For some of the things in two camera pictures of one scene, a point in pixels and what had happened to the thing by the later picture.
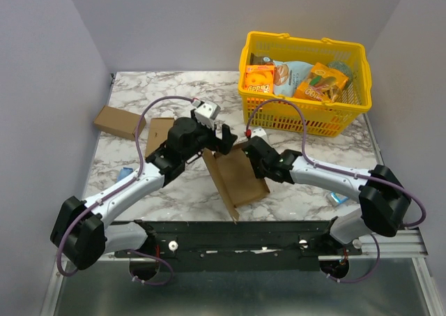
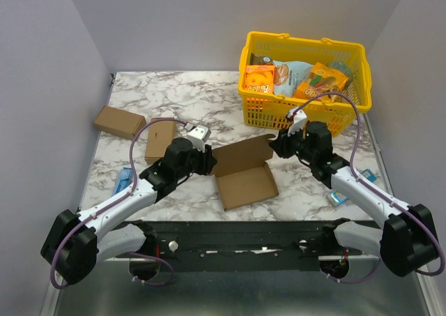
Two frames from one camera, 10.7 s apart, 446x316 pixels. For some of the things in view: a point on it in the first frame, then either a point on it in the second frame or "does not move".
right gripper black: [256, 148] → [279, 146]
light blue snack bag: [288, 75] does not move
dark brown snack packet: [255, 59] does not move
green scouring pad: [342, 68] does not move
